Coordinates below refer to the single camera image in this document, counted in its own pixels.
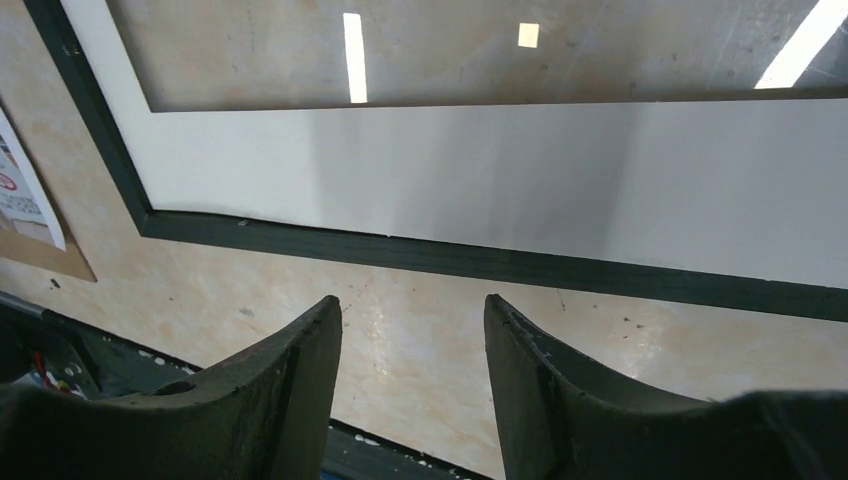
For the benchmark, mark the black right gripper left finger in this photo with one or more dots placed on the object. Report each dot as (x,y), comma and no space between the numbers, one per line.
(262,413)

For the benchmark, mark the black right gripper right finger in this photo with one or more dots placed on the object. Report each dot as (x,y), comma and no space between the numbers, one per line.
(561,414)

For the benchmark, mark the white mat board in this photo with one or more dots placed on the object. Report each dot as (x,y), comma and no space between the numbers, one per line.
(751,189)

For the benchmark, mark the cat photo print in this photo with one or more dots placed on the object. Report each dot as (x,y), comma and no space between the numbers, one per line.
(25,207)

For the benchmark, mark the brown backing board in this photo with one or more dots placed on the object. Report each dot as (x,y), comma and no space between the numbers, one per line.
(71,262)

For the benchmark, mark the black picture frame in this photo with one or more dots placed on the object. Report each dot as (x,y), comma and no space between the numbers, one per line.
(536,269)

